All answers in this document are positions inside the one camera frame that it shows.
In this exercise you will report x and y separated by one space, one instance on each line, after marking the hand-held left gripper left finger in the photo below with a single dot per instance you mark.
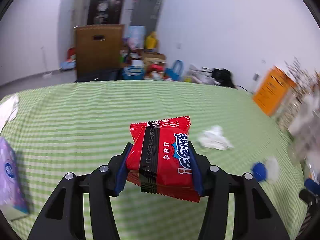
122 172

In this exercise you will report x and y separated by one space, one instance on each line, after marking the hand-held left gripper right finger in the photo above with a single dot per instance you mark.
197 177

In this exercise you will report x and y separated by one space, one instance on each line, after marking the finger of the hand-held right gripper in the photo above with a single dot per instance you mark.
311 184

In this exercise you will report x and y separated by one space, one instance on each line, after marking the red snack packet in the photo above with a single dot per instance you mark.
165 160

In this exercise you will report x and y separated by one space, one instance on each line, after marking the crumpled white tissue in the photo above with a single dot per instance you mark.
215 140

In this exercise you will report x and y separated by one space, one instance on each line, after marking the white tissue ball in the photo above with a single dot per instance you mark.
272 168

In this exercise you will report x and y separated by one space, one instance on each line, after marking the blue bottle cap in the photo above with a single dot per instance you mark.
259 172

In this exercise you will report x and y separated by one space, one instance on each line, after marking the clear glass jar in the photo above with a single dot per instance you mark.
306 130

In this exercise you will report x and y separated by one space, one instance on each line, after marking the green checkered tablecloth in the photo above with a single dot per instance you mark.
87 110

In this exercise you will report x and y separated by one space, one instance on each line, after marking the floral patterned vase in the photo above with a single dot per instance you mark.
290 112

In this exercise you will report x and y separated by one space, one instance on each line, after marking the blue plastic basket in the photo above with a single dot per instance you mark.
133 73

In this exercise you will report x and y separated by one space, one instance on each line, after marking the orange box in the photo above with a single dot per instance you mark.
273 90

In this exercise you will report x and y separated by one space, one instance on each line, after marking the white plastic bag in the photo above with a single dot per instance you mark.
200 75

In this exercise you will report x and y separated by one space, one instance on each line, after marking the black bag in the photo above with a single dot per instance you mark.
223 77

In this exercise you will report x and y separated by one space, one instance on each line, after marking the red packaging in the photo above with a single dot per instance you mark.
156 71

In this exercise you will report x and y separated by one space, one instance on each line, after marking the dried flower branches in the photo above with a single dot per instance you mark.
303 77

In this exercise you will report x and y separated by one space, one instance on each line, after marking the purple tissue pack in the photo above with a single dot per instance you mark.
10 175

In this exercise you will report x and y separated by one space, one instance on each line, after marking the white electric toothbrush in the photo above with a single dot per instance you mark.
257 77

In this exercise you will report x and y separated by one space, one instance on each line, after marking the open cardboard box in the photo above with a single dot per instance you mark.
153 58

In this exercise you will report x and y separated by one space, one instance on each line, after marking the red blue toy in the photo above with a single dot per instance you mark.
69 60

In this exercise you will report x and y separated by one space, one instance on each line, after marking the yellow tote bag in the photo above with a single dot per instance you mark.
151 41

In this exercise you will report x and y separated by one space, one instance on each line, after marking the blue patterned bag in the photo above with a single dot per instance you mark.
136 37

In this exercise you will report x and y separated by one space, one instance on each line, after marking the grey refrigerator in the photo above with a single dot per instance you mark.
147 10

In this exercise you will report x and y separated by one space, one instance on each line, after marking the dark door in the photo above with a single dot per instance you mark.
106 7

